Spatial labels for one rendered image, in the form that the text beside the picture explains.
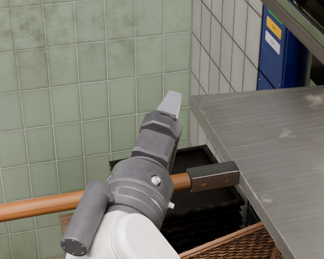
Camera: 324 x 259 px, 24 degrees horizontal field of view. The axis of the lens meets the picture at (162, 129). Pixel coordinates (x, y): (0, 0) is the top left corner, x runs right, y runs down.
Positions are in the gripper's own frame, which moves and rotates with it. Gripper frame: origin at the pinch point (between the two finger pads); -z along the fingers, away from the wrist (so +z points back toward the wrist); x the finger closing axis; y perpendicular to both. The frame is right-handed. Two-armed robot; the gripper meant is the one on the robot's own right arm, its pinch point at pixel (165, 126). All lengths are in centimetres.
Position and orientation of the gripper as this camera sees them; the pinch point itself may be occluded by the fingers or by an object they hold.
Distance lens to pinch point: 108.6
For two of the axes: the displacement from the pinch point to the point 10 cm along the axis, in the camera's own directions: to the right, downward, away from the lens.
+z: -2.8, 6.7, -6.8
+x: -1.6, 6.7, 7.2
